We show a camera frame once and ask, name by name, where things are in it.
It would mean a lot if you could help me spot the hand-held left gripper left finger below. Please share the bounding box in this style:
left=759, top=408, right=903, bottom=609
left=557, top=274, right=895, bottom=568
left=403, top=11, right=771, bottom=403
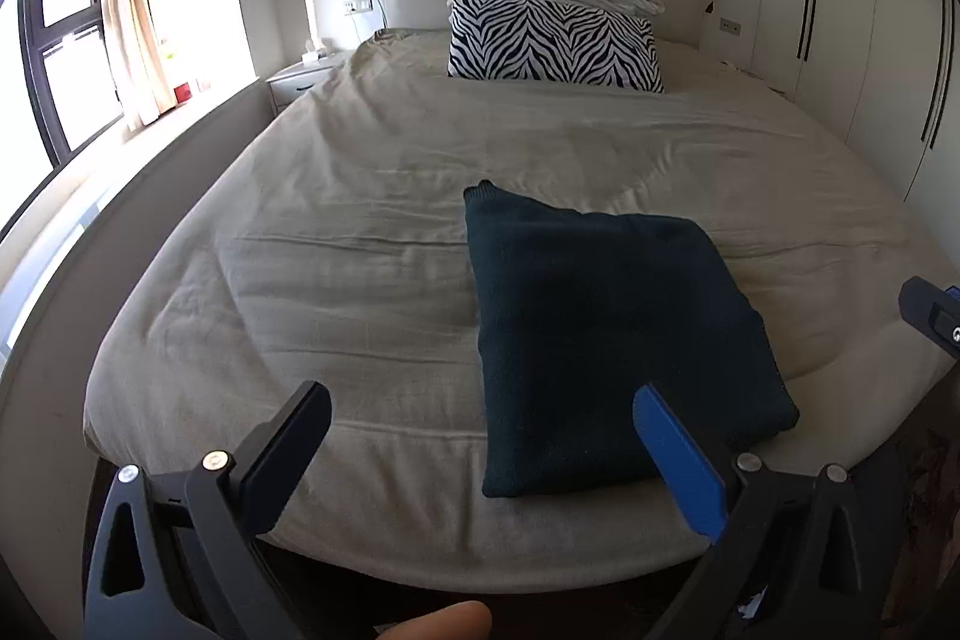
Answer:
left=82, top=380, right=333, bottom=640

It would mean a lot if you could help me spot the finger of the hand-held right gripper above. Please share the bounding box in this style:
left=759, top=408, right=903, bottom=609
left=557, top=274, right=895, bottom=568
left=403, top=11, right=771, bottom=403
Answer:
left=898, top=276, right=960, bottom=360

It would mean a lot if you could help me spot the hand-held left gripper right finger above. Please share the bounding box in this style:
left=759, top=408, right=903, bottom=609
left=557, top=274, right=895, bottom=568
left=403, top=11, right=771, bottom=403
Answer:
left=632, top=383, right=901, bottom=640

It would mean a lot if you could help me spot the dark teal knit sweater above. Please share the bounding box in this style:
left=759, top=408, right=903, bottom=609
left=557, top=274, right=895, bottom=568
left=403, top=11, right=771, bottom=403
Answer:
left=463, top=180, right=801, bottom=500

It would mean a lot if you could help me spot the person's left hand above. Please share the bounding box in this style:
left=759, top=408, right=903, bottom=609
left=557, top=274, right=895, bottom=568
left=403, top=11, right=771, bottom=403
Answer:
left=394, top=601, right=494, bottom=640

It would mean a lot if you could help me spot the bed with beige sheet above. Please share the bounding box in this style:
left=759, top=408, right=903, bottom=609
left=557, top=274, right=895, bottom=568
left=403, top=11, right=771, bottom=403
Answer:
left=81, top=29, right=960, bottom=596

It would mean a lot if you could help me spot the white window ledge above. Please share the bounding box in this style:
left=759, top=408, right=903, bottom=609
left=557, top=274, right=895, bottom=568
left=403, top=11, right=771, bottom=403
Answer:
left=0, top=77, right=275, bottom=386

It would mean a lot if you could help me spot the white nightstand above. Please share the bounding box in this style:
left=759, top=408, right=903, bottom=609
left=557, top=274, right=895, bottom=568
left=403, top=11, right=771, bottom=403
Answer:
left=266, top=51, right=353, bottom=116

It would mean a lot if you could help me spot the zebra print pillow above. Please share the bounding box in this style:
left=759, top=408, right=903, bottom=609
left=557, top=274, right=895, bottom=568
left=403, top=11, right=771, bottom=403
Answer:
left=447, top=0, right=665, bottom=94

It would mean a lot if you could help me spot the beige curtain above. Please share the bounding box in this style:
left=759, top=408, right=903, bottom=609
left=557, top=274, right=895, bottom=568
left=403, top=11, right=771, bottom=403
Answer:
left=97, top=0, right=173, bottom=131

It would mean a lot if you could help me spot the cream wardrobe with black handles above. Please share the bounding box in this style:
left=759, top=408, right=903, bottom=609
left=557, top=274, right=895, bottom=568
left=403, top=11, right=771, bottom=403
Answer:
left=757, top=0, right=960, bottom=206

